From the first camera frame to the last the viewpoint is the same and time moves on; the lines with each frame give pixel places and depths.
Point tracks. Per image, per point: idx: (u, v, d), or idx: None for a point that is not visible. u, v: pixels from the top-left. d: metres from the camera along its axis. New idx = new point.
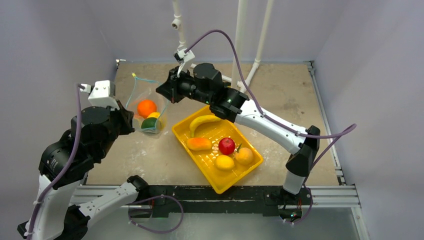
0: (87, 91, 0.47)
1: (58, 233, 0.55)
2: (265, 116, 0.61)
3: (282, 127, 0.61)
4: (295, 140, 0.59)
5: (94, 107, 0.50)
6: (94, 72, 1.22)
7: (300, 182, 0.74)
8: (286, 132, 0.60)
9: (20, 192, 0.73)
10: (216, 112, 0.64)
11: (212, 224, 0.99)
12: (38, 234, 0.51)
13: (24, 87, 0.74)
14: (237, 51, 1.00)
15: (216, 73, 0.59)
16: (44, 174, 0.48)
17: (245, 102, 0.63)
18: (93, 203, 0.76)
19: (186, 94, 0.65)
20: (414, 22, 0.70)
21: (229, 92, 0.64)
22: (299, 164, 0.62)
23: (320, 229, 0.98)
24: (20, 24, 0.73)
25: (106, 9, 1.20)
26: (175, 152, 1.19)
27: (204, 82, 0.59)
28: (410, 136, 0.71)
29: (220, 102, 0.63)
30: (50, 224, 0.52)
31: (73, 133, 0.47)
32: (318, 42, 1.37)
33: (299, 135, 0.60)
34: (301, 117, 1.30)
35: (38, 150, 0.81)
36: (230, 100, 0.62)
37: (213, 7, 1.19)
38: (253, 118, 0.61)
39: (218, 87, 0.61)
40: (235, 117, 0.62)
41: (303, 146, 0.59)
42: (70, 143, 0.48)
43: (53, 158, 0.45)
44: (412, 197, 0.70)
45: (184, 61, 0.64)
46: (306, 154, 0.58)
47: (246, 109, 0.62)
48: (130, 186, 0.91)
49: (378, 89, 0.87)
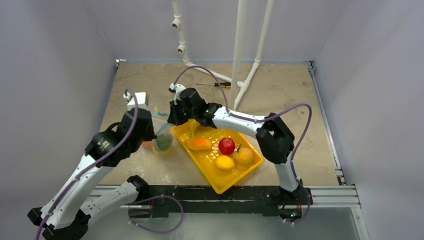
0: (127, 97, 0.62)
1: (70, 221, 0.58)
2: (230, 114, 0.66)
3: (243, 118, 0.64)
4: (254, 126, 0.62)
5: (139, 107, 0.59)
6: (94, 72, 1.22)
7: (290, 177, 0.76)
8: (247, 122, 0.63)
9: (20, 192, 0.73)
10: (201, 123, 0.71)
11: (212, 224, 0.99)
12: (58, 215, 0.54)
13: (24, 87, 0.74)
14: (237, 51, 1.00)
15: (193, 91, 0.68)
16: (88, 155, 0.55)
17: (219, 109, 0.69)
18: (93, 201, 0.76)
19: (183, 115, 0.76)
20: (415, 23, 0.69)
21: (210, 105, 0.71)
22: (266, 150, 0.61)
23: (319, 228, 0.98)
24: (20, 25, 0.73)
25: (106, 9, 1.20)
26: (175, 152, 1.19)
27: (184, 100, 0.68)
28: (410, 137, 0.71)
29: (202, 113, 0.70)
30: (70, 209, 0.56)
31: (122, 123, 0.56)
32: (318, 42, 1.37)
33: (257, 122, 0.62)
34: (301, 117, 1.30)
35: (39, 151, 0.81)
36: (208, 110, 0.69)
37: (213, 7, 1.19)
38: (223, 118, 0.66)
39: (198, 103, 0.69)
40: (213, 122, 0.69)
41: (261, 129, 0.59)
42: (115, 133, 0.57)
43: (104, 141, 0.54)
44: (412, 197, 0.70)
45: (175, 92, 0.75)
46: (264, 135, 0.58)
47: (218, 113, 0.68)
48: (130, 186, 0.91)
49: (379, 89, 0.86)
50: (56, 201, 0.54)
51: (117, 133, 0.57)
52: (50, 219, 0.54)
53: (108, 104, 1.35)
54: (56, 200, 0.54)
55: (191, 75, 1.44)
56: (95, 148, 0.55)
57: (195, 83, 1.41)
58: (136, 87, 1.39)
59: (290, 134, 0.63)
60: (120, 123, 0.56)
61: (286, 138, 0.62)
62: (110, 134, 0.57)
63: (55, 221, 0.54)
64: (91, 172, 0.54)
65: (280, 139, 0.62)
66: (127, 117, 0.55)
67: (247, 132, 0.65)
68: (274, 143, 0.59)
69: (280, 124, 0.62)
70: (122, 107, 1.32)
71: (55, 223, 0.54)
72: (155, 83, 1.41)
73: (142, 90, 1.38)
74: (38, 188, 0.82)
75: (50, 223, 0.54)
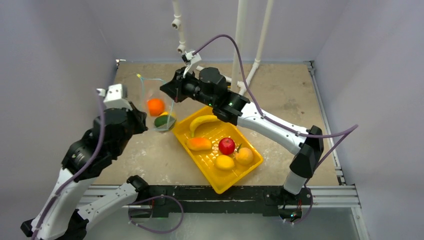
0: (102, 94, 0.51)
1: (63, 231, 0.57)
2: (265, 118, 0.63)
3: (283, 127, 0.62)
4: (296, 140, 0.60)
5: (112, 109, 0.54)
6: (94, 72, 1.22)
7: (302, 181, 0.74)
8: (287, 133, 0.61)
9: (20, 192, 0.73)
10: (219, 115, 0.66)
11: (212, 224, 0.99)
12: (46, 229, 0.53)
13: (24, 86, 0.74)
14: (238, 51, 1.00)
15: (221, 78, 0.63)
16: (65, 169, 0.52)
17: (246, 105, 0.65)
18: (91, 205, 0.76)
19: (191, 94, 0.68)
20: (415, 22, 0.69)
21: (232, 97, 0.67)
22: (301, 164, 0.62)
23: (320, 228, 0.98)
24: (20, 24, 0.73)
25: (106, 8, 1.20)
26: (175, 152, 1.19)
27: (208, 85, 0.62)
28: (410, 136, 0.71)
29: (223, 105, 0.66)
30: (58, 222, 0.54)
31: (94, 132, 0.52)
32: (318, 42, 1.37)
33: (299, 135, 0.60)
34: (301, 117, 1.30)
35: (39, 151, 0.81)
36: (232, 103, 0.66)
37: (213, 7, 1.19)
38: (254, 120, 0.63)
39: (222, 91, 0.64)
40: (236, 119, 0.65)
41: (304, 146, 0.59)
42: (92, 141, 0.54)
43: (78, 153, 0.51)
44: (412, 197, 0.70)
45: (191, 63, 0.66)
46: (307, 153, 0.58)
47: (246, 110, 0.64)
48: (130, 187, 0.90)
49: (379, 89, 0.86)
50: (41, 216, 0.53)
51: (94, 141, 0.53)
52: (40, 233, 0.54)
53: None
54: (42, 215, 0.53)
55: None
56: (71, 160, 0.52)
57: None
58: (136, 87, 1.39)
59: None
60: (94, 131, 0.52)
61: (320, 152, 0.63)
62: (86, 143, 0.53)
63: (44, 236, 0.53)
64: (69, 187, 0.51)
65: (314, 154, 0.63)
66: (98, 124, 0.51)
67: (279, 140, 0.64)
68: (312, 160, 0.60)
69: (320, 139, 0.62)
70: None
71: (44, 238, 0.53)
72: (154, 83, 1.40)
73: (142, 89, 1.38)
74: (38, 188, 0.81)
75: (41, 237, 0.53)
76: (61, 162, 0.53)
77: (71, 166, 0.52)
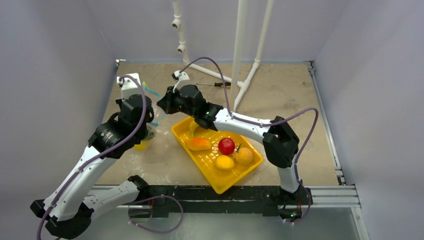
0: (121, 83, 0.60)
1: (73, 213, 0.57)
2: (234, 117, 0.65)
3: (248, 122, 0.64)
4: (260, 131, 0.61)
5: (138, 95, 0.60)
6: (94, 72, 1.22)
7: (292, 179, 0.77)
8: (252, 126, 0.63)
9: (21, 192, 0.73)
10: (200, 124, 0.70)
11: (212, 224, 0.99)
12: (61, 207, 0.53)
13: (24, 87, 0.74)
14: (238, 52, 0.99)
15: (197, 91, 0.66)
16: (92, 146, 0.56)
17: (220, 111, 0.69)
18: (96, 196, 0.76)
19: (178, 107, 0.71)
20: (415, 22, 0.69)
21: (211, 106, 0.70)
22: (273, 156, 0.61)
23: (319, 228, 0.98)
24: (19, 25, 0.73)
25: (106, 9, 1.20)
26: (175, 152, 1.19)
27: (187, 99, 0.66)
28: (410, 137, 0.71)
29: (203, 114, 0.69)
30: (74, 201, 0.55)
31: (122, 115, 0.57)
32: (318, 42, 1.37)
33: (263, 126, 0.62)
34: (301, 116, 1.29)
35: (40, 151, 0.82)
36: (209, 112, 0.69)
37: (213, 7, 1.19)
38: (225, 121, 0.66)
39: (200, 102, 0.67)
40: (214, 125, 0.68)
41: (267, 134, 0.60)
42: (118, 124, 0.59)
43: (107, 132, 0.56)
44: (412, 197, 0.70)
45: (179, 80, 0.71)
46: (270, 141, 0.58)
47: (219, 116, 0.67)
48: (131, 185, 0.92)
49: (378, 90, 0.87)
50: (59, 192, 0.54)
51: (119, 124, 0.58)
52: (53, 210, 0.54)
53: (108, 104, 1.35)
54: (59, 192, 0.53)
55: (191, 75, 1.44)
56: (100, 138, 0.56)
57: (195, 83, 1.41)
58: None
59: (296, 138, 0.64)
60: (121, 113, 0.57)
61: (292, 141, 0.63)
62: (112, 125, 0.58)
63: (58, 213, 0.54)
64: (95, 163, 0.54)
65: (286, 143, 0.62)
66: (127, 106, 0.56)
67: (251, 135, 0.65)
68: (281, 148, 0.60)
69: (286, 128, 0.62)
70: None
71: (57, 216, 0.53)
72: (155, 83, 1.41)
73: None
74: (40, 188, 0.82)
75: (53, 215, 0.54)
76: (87, 140, 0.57)
77: (98, 144, 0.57)
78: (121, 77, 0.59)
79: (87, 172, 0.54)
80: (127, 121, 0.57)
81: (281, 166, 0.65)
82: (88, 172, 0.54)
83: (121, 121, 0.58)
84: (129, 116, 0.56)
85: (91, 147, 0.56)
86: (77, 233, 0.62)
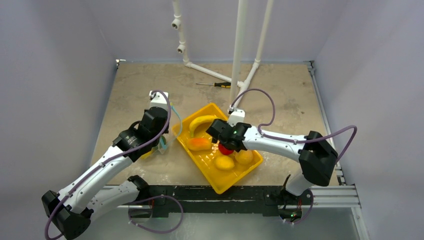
0: (153, 96, 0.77)
1: (81, 207, 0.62)
2: (264, 135, 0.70)
3: (281, 139, 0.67)
4: (294, 148, 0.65)
5: (157, 108, 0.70)
6: (93, 72, 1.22)
7: (304, 183, 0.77)
8: (286, 143, 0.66)
9: (22, 191, 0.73)
10: (231, 146, 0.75)
11: (212, 224, 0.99)
12: (77, 197, 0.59)
13: (25, 87, 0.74)
14: (238, 52, 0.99)
15: (217, 121, 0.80)
16: (116, 146, 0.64)
17: (249, 129, 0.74)
18: (96, 196, 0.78)
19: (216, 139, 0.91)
20: (415, 23, 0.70)
21: (237, 126, 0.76)
22: (312, 173, 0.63)
23: (319, 228, 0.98)
24: (19, 24, 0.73)
25: (106, 9, 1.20)
26: (176, 152, 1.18)
27: (212, 130, 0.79)
28: (410, 137, 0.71)
29: (232, 135, 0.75)
30: (88, 195, 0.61)
31: (142, 124, 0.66)
32: (317, 42, 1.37)
33: (297, 142, 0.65)
34: (301, 116, 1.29)
35: (39, 151, 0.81)
36: (236, 131, 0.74)
37: (213, 8, 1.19)
38: (255, 139, 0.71)
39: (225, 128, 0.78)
40: (243, 144, 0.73)
41: (303, 151, 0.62)
42: (137, 131, 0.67)
43: (130, 138, 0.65)
44: (412, 197, 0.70)
45: (233, 112, 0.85)
46: (307, 159, 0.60)
47: (249, 134, 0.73)
48: (132, 184, 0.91)
49: (378, 89, 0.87)
50: (78, 183, 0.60)
51: (139, 131, 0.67)
52: (68, 200, 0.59)
53: (108, 104, 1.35)
54: (79, 182, 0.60)
55: (191, 75, 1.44)
56: (122, 142, 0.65)
57: (195, 83, 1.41)
58: (136, 87, 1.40)
59: (333, 152, 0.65)
60: (142, 122, 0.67)
61: (329, 156, 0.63)
62: (133, 132, 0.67)
63: (72, 203, 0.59)
64: (117, 160, 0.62)
65: (323, 159, 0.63)
66: (147, 116, 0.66)
67: (284, 153, 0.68)
68: (319, 165, 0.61)
69: (322, 144, 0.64)
70: (122, 108, 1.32)
71: (72, 205, 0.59)
72: (154, 83, 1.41)
73: (142, 90, 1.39)
74: (40, 188, 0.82)
75: (68, 204, 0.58)
76: (112, 141, 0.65)
77: (120, 145, 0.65)
78: (153, 91, 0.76)
79: (108, 168, 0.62)
80: (146, 129, 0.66)
81: (319, 183, 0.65)
82: (109, 168, 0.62)
83: (140, 128, 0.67)
84: (149, 123, 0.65)
85: (115, 147, 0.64)
86: (77, 234, 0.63)
